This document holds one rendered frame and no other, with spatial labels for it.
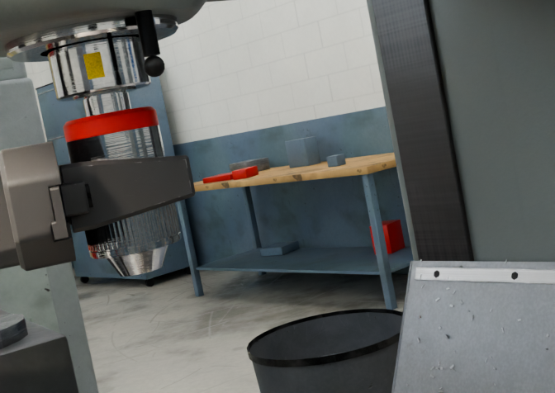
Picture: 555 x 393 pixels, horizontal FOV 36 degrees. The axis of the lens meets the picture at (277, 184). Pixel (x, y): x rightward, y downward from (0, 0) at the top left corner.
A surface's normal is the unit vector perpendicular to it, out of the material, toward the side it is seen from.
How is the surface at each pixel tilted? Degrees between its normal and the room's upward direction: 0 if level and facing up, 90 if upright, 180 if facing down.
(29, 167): 45
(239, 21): 90
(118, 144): 90
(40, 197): 90
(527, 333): 64
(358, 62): 90
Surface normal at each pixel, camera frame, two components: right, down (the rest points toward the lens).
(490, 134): -0.76, 0.19
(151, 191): 0.27, 0.02
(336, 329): -0.10, 0.03
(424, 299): -0.76, -0.26
